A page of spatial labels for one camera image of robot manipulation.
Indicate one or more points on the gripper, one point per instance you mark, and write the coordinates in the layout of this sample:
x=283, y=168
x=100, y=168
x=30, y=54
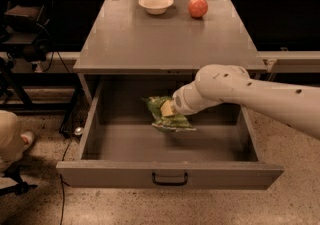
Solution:
x=179, y=101

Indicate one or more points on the green jalapeno chip bag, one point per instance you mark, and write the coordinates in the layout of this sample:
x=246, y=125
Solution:
x=171, y=123

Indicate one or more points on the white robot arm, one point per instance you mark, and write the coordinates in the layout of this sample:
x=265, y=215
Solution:
x=293, y=105

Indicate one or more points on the grey open top drawer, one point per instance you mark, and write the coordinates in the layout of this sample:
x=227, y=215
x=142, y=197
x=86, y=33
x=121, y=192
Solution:
x=120, y=148

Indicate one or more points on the grey metal cabinet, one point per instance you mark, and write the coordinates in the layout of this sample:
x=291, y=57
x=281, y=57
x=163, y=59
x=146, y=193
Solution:
x=127, y=40

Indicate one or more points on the small silver round object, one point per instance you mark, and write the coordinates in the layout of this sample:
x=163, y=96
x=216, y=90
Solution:
x=78, y=131

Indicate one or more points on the white bowl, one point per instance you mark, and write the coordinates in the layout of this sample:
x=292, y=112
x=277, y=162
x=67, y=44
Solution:
x=155, y=7

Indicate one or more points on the red apple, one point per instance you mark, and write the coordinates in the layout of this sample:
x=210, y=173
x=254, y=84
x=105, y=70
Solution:
x=197, y=8

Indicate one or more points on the white shoe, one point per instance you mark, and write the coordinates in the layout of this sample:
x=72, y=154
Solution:
x=28, y=138

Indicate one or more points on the person's leg in beige trousers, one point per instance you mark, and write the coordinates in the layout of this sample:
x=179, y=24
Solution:
x=11, y=143

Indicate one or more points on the black equipment on stand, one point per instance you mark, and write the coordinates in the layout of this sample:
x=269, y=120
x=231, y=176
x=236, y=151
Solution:
x=25, y=33

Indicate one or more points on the black drawer handle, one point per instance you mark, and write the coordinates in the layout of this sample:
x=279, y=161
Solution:
x=170, y=181

